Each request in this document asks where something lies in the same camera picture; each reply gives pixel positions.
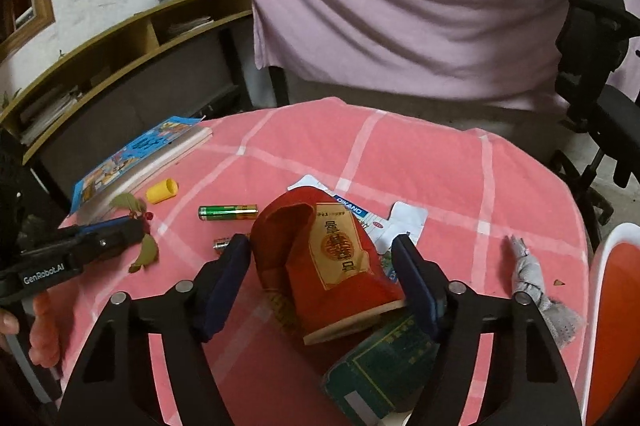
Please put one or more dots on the green battery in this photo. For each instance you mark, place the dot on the green battery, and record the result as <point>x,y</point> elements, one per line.
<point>225,212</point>

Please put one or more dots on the dried leafy twig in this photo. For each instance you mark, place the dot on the dried leafy twig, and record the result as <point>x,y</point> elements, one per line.
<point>147,253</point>

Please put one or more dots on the black office chair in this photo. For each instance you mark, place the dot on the black office chair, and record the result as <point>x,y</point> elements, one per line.
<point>615,110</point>

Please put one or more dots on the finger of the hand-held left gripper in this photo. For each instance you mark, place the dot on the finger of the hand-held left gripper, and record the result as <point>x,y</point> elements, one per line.
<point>112,240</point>

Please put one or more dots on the wooden shelf desk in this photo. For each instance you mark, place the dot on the wooden shelf desk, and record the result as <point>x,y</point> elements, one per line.
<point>125,30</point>

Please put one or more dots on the books in shelf cubby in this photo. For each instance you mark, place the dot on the books in shelf cubby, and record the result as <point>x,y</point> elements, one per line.
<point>50,110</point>

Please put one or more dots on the papers in shelf cubby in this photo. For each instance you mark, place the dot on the papers in shelf cubby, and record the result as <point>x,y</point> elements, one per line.
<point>190,26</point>

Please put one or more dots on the yellow plastic cap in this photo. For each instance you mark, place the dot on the yellow plastic cap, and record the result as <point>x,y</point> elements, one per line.
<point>161,192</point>

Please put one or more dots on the pink checkered tablecloth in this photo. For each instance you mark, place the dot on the pink checkered tablecloth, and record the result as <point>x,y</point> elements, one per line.
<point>440,165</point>

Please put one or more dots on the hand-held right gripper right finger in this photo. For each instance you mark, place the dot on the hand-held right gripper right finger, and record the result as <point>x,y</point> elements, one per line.
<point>415,288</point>

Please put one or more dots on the pink hanging sheet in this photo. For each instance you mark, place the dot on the pink hanging sheet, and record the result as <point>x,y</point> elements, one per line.
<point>400,5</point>

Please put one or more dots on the silver battery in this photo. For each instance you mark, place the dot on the silver battery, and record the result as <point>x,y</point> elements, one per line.
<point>221,245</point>

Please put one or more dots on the grey tissue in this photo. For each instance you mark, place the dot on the grey tissue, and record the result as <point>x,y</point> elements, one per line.
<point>527,276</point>

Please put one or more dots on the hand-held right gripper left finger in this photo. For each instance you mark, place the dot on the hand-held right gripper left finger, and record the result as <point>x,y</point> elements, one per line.
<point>225,291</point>

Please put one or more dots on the black bed leg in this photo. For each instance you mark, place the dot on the black bed leg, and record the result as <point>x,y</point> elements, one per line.
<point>280,85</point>

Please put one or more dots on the blue comic book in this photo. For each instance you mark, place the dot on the blue comic book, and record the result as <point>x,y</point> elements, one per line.
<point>145,145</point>

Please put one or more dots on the person's left hand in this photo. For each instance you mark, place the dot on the person's left hand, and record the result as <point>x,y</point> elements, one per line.
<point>45,336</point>

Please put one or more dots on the green cardboard box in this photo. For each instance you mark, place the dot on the green cardboard box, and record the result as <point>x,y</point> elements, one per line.
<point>370,366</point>

